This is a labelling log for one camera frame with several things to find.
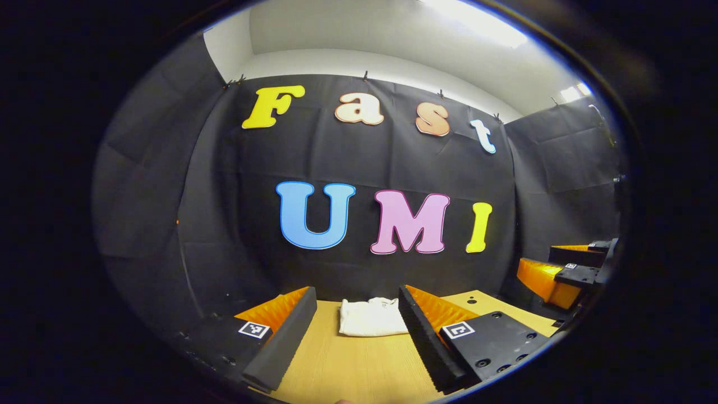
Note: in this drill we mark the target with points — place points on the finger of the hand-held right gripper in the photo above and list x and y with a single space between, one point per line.
580 276
578 256

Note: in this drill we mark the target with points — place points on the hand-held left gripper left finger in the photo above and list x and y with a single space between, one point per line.
286 342

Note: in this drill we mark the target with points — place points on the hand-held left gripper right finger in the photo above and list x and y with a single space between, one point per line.
429 345

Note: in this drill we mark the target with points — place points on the cream button shirt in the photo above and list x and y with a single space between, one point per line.
370 320

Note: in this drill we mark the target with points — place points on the small bright ceiling light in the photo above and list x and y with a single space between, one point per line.
576 92

